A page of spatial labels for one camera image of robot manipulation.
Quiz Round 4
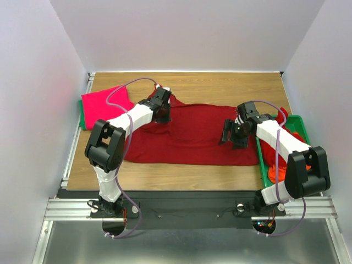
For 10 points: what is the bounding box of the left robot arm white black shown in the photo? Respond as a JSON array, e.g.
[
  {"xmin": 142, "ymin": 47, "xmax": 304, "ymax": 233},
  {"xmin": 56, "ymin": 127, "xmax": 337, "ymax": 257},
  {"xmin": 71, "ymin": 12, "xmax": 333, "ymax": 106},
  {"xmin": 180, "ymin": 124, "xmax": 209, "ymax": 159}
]
[{"xmin": 85, "ymin": 85, "xmax": 172, "ymax": 217}]

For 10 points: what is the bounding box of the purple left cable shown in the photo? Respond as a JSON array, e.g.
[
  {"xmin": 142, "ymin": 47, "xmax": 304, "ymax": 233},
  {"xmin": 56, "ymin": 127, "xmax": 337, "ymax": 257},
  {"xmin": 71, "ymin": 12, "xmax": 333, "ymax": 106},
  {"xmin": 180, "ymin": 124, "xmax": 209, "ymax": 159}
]
[{"xmin": 106, "ymin": 78, "xmax": 162, "ymax": 239}]

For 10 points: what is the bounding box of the red t-shirt in bin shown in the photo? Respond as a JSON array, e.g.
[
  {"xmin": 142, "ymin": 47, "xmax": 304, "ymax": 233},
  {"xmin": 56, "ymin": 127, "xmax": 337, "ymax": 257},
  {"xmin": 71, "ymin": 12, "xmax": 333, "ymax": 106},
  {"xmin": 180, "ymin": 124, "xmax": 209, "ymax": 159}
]
[{"xmin": 260, "ymin": 111, "xmax": 306, "ymax": 168}]

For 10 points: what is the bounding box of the aluminium frame rail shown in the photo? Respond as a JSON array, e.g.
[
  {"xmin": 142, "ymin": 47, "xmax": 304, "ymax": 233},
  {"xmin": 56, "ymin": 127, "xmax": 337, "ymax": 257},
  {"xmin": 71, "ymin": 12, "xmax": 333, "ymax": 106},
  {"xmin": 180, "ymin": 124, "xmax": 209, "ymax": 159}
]
[{"xmin": 44, "ymin": 196, "xmax": 338, "ymax": 222}]

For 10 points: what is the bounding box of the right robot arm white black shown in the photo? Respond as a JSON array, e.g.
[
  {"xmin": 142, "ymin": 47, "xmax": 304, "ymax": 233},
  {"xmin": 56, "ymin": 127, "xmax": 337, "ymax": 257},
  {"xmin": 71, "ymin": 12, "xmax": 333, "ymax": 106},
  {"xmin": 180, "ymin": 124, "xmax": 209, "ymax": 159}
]
[{"xmin": 219, "ymin": 101, "xmax": 331, "ymax": 215}]

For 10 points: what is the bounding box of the folded pink t-shirt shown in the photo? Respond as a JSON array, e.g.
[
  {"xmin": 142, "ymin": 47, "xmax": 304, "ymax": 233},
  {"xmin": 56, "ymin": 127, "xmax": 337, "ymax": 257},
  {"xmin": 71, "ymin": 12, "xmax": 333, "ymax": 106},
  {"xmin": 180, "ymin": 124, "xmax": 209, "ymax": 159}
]
[{"xmin": 81, "ymin": 86, "xmax": 134, "ymax": 130}]

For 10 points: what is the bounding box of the green plastic bin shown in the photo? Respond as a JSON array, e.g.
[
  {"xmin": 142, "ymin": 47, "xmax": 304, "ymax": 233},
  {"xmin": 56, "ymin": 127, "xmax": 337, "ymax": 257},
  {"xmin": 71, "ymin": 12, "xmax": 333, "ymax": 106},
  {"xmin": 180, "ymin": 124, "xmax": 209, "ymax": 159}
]
[{"xmin": 256, "ymin": 115, "xmax": 311, "ymax": 188}]

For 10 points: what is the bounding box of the folded green t-shirt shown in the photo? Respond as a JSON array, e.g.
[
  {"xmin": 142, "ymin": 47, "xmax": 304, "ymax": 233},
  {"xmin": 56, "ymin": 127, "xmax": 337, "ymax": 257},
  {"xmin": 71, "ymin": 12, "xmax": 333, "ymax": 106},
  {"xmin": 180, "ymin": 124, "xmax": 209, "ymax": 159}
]
[{"xmin": 78, "ymin": 100, "xmax": 86, "ymax": 131}]

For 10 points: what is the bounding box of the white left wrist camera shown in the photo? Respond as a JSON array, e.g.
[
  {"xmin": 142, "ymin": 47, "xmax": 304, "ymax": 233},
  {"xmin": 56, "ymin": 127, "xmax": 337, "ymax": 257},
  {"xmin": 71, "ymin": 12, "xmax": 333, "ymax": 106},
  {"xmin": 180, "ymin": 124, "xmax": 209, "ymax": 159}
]
[{"xmin": 155, "ymin": 84, "xmax": 171, "ymax": 91}]

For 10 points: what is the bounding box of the orange t-shirt in bin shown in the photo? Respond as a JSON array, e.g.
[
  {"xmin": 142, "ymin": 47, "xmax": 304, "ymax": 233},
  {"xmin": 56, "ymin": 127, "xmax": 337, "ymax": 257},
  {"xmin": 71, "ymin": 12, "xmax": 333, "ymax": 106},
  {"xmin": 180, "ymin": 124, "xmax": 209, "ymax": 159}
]
[{"xmin": 267, "ymin": 131, "xmax": 313, "ymax": 184}]

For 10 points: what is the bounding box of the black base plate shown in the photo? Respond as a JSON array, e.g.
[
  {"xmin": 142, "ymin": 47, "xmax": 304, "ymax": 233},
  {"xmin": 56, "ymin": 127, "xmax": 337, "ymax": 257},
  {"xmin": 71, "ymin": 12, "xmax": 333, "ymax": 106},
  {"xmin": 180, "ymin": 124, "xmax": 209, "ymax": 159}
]
[{"xmin": 90, "ymin": 191, "xmax": 285, "ymax": 229}]

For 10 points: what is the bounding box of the dark red t-shirt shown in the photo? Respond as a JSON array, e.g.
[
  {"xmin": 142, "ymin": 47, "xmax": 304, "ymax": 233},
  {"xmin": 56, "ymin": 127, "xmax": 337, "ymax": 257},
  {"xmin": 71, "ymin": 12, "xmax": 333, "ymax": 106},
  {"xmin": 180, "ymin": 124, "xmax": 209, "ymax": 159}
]
[{"xmin": 125, "ymin": 96, "xmax": 259, "ymax": 166}]

